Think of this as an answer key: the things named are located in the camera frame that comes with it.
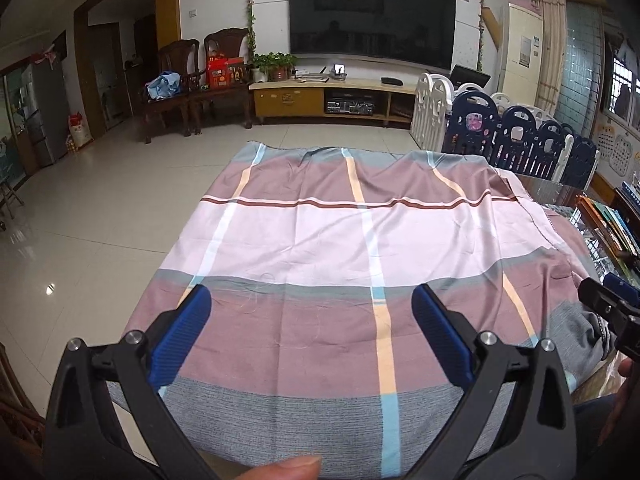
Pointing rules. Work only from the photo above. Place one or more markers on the black set-top box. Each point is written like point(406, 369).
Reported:
point(392, 80)

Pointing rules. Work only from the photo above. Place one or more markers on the small desk clock stand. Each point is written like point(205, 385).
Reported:
point(340, 71)

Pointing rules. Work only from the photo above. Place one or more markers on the person's leg in jeans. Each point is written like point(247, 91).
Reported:
point(585, 430)

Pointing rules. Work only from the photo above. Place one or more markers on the black flat television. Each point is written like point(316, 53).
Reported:
point(372, 15)

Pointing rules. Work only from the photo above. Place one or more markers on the blue cloth bundle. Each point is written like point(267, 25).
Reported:
point(164, 85)

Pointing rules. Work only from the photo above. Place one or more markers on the red gift box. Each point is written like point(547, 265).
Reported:
point(225, 71)

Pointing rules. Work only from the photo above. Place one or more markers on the white standing air conditioner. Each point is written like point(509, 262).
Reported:
point(520, 55)

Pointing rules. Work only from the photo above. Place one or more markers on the plaid pink grey cloth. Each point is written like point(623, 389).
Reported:
point(325, 240)

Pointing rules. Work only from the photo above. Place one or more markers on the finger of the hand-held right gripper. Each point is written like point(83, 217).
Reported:
point(622, 288)
point(600, 300)

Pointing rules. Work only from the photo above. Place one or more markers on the yellow wooden television cabinet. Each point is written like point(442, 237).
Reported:
point(287, 102)

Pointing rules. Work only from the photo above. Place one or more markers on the black audio receiver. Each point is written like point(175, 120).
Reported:
point(350, 107)

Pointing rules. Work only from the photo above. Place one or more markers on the person's right hand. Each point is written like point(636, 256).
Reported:
point(622, 422)

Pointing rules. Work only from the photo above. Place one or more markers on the green potted plant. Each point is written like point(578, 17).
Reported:
point(274, 65)

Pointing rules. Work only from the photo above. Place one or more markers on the navy and white play fence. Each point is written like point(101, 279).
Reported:
point(520, 145)

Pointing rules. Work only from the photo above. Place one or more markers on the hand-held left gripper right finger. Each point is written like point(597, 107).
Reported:
point(442, 340)

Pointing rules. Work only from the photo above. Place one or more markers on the beige curtain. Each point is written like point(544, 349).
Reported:
point(547, 45)

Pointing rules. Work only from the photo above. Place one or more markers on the grey refrigerator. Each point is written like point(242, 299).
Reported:
point(45, 110)

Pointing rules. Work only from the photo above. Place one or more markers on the black monitor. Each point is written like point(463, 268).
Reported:
point(469, 76)

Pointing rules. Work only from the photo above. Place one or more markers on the white sack with red top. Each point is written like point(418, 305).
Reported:
point(80, 131)

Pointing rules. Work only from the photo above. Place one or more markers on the slanted wooden wall shelf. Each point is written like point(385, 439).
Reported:
point(491, 24)

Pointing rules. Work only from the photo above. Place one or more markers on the barred window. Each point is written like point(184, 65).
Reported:
point(625, 85)

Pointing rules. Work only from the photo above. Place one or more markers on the stack of shelf books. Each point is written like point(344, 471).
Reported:
point(632, 186)

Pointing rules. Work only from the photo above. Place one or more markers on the row of picture books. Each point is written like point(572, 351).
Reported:
point(612, 225)

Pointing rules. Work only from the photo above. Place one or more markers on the carved wooden chair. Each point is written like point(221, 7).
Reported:
point(172, 57)
point(225, 42)
point(15, 410)

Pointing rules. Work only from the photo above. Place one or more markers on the person's left hand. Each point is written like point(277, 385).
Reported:
point(280, 469)

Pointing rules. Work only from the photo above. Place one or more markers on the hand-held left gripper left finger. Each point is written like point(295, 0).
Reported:
point(185, 332)

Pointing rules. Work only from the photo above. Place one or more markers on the green ivy garland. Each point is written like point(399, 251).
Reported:
point(249, 10)
point(481, 20)

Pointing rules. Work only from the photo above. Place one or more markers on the white wall chart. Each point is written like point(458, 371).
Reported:
point(617, 145)

